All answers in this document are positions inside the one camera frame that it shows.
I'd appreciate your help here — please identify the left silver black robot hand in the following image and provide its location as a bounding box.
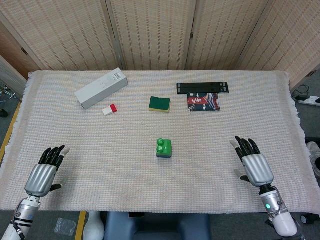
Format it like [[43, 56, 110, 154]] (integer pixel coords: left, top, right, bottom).
[[24, 144, 71, 198]]

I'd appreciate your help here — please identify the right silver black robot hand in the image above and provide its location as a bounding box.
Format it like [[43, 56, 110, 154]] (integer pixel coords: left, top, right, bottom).
[[229, 135, 275, 188]]

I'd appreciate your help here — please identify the green toy brick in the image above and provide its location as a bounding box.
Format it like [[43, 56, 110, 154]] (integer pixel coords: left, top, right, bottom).
[[155, 137, 173, 156]]

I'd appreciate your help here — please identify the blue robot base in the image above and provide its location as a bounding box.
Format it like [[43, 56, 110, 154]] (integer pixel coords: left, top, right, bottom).
[[103, 211, 211, 240]]

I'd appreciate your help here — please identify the red white eraser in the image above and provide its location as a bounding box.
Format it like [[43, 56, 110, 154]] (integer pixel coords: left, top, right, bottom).
[[101, 103, 118, 117]]

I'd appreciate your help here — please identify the clear plastic bag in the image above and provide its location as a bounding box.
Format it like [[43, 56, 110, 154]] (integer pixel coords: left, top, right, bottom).
[[53, 217, 77, 237]]

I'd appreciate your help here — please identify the beige woven tablecloth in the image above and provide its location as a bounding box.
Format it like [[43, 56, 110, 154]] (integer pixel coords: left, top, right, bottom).
[[0, 69, 320, 216]]

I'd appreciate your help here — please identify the white robot torso column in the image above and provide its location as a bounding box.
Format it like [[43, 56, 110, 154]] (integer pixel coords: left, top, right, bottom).
[[83, 211, 106, 240]]

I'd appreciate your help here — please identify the white power strip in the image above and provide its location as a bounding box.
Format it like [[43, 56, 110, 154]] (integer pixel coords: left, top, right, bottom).
[[297, 95, 320, 107]]

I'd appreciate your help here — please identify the red blue packet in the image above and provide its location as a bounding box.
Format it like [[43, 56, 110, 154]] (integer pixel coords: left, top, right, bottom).
[[186, 91, 222, 113]]

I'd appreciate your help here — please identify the metal chair base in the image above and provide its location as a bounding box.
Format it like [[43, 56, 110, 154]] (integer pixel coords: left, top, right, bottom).
[[0, 84, 21, 118]]

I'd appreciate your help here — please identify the flat black plastic strip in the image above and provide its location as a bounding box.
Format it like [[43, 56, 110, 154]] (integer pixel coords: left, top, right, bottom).
[[176, 82, 230, 95]]

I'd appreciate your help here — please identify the long white cardboard box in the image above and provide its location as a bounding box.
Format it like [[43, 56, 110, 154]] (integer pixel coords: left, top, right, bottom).
[[74, 67, 129, 110]]

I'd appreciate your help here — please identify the green yellow sponge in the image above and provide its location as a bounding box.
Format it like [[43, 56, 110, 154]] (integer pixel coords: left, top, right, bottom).
[[148, 96, 172, 113]]

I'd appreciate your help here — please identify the beige woven screen panel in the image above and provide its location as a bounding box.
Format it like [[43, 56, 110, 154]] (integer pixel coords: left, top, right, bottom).
[[0, 0, 123, 72], [106, 0, 200, 71], [0, 14, 42, 83], [236, 0, 320, 88], [186, 0, 276, 71]]

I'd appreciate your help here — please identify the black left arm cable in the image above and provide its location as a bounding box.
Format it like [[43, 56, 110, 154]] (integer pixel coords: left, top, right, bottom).
[[11, 203, 25, 237]]

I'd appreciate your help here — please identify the black floor cable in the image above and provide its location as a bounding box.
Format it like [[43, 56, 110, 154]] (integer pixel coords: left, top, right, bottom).
[[292, 84, 311, 100]]

